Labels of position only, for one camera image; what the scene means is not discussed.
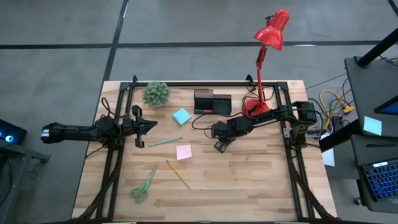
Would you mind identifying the pink sticky note pad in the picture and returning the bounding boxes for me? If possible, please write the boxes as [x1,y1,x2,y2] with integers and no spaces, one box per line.
[175,144,193,162]

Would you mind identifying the white paper sheet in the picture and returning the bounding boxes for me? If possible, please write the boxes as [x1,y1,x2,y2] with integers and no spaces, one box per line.
[321,147,336,168]

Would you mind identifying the green potted succulent plant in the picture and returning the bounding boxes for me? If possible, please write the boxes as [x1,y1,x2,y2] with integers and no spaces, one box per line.
[142,80,172,109]

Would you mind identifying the yellow cable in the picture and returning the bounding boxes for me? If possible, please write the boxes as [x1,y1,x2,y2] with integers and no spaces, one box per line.
[320,89,356,131]

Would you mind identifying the black mesh desk organizer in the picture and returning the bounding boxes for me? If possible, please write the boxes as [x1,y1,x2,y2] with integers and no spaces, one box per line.
[193,88,233,116]

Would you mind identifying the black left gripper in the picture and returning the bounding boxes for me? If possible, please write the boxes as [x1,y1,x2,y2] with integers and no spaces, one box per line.
[123,105,159,149]

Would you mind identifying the light blue paper note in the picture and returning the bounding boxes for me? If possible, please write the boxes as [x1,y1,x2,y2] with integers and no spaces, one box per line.
[363,115,383,137]

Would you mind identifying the grey equipment stand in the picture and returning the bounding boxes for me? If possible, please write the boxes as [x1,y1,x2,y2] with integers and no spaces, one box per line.
[0,139,51,224]

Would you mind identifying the teal pencil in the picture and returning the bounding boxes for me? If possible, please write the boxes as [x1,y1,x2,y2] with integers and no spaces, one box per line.
[147,136,183,147]

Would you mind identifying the grey side desk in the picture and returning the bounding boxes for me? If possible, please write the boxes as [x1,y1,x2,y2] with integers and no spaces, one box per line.
[344,55,398,138]

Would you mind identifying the red desk lamp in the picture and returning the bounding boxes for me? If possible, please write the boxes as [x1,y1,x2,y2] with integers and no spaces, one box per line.
[242,8,291,126]

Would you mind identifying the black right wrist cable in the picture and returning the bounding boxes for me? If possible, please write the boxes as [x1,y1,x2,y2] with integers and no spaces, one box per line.
[190,113,218,140]

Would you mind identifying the monitor with blue screen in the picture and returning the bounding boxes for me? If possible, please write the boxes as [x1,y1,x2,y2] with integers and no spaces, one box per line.
[374,95,398,116]

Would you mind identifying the blue sticky note pad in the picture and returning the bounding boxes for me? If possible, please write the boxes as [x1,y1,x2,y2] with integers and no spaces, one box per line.
[172,107,193,126]

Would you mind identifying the green handled scissors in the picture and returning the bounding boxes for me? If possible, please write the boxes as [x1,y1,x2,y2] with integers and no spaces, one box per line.
[129,164,159,205]

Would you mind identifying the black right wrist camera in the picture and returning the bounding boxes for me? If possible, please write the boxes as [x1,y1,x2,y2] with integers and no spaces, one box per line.
[211,121,229,139]

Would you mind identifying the yellow pencil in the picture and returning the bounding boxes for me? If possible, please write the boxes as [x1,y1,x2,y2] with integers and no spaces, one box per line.
[165,159,192,190]

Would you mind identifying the computer with blue light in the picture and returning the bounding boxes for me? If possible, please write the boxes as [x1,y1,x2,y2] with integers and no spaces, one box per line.
[0,118,28,146]

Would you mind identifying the black monitor pole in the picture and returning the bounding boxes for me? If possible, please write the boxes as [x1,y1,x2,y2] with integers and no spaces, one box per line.
[356,28,398,68]

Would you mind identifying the black aluminium table frame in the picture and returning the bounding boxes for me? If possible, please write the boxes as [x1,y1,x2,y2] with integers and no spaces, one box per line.
[72,73,338,224]

